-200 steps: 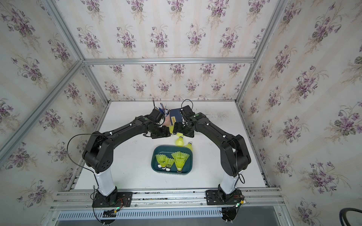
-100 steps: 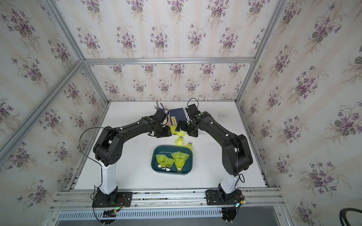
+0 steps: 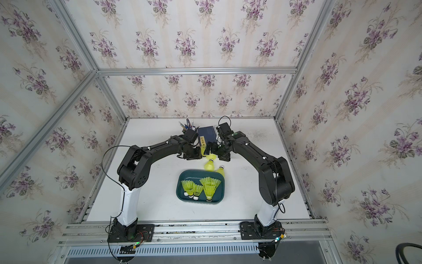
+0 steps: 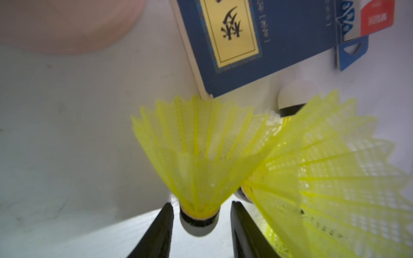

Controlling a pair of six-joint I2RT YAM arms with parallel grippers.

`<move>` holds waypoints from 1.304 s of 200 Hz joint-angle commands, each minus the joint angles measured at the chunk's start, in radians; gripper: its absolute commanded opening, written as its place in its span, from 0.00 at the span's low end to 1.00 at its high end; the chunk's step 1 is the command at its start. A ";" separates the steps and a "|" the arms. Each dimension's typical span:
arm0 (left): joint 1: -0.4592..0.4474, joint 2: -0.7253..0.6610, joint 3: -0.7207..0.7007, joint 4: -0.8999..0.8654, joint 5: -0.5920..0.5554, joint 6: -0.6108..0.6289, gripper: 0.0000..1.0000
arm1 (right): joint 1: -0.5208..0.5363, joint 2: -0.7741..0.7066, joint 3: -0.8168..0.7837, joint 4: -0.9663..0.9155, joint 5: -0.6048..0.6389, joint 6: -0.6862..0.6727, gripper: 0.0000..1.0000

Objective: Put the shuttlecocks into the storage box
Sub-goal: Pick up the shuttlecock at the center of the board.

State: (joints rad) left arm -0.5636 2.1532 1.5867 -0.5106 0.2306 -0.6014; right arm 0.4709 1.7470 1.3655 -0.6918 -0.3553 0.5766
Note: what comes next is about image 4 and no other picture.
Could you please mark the pink pen cup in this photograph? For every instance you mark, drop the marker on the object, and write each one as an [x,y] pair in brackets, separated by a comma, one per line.
[67,27]

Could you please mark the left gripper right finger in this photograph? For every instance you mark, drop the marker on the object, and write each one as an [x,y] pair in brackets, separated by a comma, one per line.
[248,241]

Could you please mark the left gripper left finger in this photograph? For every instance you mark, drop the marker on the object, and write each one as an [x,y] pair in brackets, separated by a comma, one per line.
[156,242]

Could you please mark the yellow shuttlecock centre pile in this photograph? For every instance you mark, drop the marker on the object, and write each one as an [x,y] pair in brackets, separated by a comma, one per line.
[327,190]

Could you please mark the dark blue book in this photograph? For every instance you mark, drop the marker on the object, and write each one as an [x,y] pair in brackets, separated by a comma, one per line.
[233,43]

